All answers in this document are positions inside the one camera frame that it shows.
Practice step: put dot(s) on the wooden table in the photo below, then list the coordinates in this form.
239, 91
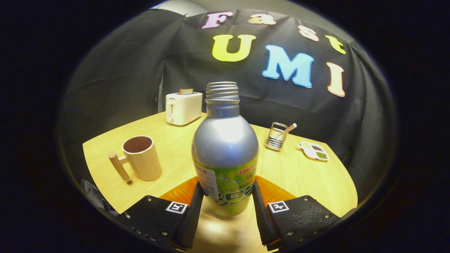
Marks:
299, 175

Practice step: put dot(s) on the black backdrop cloth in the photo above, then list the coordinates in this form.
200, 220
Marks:
123, 77

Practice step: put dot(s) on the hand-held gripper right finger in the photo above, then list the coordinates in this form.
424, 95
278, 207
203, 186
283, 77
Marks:
302, 218

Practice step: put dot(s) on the toast slice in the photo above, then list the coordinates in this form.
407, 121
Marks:
185, 91

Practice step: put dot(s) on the white divided dish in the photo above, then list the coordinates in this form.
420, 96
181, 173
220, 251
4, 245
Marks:
314, 151

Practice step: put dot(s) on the silver juice bottle green label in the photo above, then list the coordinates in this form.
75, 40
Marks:
225, 144

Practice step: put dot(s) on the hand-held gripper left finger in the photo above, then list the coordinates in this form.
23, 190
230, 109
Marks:
154, 218

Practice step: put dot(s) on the white toaster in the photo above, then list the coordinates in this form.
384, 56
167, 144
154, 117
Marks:
182, 109

